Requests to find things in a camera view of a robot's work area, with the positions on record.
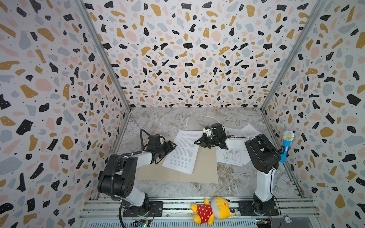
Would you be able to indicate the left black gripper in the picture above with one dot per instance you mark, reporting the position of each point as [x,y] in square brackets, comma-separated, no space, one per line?
[168,147]

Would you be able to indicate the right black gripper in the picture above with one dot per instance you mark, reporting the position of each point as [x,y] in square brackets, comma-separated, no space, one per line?
[206,140]

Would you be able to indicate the text printed paper sheet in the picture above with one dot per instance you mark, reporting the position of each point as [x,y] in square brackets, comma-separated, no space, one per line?
[183,157]

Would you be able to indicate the beige manila folder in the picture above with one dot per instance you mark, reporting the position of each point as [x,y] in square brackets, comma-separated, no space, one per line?
[205,170]

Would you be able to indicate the technical drawing paper sheet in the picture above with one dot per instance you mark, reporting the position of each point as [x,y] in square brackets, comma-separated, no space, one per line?
[233,156]

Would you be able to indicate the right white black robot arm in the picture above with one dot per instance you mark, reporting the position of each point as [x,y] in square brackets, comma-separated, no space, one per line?
[262,153]

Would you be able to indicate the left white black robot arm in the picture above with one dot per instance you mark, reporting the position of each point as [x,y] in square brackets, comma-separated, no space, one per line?
[118,177]

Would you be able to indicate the yellow plush toy red dress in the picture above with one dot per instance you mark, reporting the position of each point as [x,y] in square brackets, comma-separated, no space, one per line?
[217,208]

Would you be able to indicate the left green circuit board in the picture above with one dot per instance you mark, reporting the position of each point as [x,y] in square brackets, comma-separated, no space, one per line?
[141,224]

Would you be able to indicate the blue toy microphone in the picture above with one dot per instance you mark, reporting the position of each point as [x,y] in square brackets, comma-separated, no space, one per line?
[288,137]

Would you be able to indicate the right circuit board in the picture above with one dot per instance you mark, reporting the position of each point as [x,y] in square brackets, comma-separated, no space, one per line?
[263,223]

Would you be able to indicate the round white blue badge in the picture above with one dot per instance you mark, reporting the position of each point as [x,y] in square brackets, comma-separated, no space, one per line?
[287,219]

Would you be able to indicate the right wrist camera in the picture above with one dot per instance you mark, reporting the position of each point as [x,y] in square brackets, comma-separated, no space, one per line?
[208,131]

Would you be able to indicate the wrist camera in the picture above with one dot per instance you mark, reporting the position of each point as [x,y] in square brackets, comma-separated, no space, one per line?
[154,140]
[208,131]

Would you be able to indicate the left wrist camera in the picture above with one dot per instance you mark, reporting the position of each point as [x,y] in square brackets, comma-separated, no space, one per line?
[154,140]

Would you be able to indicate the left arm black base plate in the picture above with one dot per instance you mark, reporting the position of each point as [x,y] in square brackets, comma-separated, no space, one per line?
[148,209]

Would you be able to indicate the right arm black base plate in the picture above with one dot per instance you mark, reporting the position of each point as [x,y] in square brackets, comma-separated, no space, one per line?
[247,208]

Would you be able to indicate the aluminium rail frame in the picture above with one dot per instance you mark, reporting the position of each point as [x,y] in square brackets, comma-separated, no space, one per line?
[177,213]

